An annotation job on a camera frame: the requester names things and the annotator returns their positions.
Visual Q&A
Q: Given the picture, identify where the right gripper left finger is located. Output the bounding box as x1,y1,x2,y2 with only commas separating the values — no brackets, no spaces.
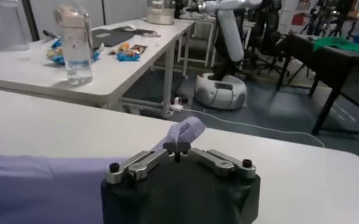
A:
105,142,180,185

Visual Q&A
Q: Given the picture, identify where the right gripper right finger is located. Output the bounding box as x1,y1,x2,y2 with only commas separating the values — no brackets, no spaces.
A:
179,142,257,178

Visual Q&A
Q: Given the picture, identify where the purple t-shirt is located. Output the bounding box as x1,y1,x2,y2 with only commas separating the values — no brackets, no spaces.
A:
0,116,206,224

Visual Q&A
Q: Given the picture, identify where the white wheeled robot body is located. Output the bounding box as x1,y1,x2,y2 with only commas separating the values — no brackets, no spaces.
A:
194,9,247,110

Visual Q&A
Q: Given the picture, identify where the white table with snacks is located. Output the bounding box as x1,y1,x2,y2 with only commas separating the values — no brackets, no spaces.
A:
0,18,195,119

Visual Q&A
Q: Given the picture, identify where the brown snack packet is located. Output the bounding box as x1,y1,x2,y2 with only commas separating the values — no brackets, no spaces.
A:
132,44,148,55

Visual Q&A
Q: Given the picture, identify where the tall clear water bottle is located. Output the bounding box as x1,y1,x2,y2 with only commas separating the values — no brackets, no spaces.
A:
53,4,94,86

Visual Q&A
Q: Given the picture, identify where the black laptop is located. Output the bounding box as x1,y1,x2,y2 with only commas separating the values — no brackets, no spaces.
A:
90,27,136,48

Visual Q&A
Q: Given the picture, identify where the black office chair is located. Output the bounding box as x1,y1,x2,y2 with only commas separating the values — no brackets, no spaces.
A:
246,0,285,75

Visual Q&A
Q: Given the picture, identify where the black mouse pad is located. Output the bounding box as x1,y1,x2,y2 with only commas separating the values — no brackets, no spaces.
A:
113,26,155,36

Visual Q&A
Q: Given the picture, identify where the yellowish snack packet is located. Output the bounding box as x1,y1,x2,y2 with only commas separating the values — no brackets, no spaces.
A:
46,47,65,59

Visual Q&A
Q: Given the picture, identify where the black metal table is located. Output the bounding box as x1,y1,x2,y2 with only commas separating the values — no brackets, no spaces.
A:
276,33,359,142

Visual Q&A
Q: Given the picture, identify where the black tilted stand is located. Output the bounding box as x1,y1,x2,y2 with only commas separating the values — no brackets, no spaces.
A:
42,29,61,40

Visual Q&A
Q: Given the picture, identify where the green cloth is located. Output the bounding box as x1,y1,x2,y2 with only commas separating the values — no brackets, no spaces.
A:
312,36,359,55

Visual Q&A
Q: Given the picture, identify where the white floor cable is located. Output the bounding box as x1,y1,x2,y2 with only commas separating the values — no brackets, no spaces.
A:
179,108,326,149

